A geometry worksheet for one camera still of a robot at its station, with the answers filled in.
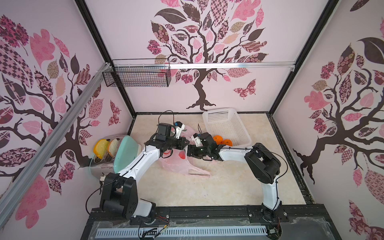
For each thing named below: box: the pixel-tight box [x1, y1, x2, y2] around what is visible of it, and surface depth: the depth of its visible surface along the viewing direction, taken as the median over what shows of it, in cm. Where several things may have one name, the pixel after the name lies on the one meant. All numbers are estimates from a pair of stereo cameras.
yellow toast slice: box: [93, 139, 109, 159], surface depth 80 cm
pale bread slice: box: [107, 138, 120, 158], surface depth 81 cm
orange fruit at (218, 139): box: [213, 135, 224, 145], surface depth 98 cm
